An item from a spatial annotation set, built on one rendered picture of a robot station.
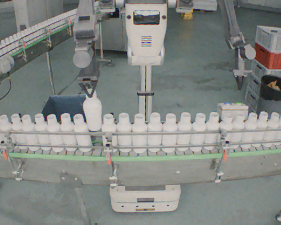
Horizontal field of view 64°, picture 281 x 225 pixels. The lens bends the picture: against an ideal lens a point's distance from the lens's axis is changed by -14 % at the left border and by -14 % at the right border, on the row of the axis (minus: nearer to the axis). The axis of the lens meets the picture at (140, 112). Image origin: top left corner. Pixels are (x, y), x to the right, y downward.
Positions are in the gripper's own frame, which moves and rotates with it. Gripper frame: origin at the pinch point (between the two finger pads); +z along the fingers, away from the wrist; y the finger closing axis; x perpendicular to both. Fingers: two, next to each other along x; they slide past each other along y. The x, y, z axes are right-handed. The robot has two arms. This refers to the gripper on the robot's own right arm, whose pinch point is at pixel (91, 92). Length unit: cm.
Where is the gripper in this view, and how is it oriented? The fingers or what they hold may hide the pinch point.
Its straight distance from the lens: 94.5
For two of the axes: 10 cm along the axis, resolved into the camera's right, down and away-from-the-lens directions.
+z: 0.0, 8.3, 5.5
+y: 0.2, 5.5, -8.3
